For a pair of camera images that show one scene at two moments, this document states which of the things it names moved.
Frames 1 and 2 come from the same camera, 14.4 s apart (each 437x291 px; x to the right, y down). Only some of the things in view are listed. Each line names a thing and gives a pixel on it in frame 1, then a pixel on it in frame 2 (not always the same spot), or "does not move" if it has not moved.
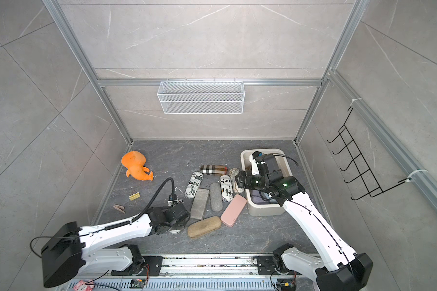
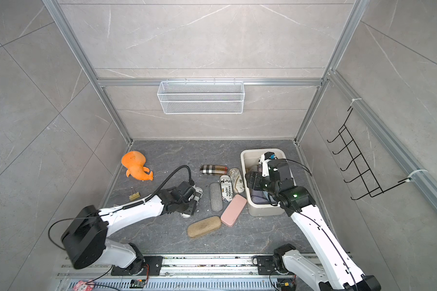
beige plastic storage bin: x=264 y=210 does not move
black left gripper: x=183 y=225 → x=192 y=210
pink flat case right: x=233 y=210 does not move
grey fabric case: x=216 y=197 does not move
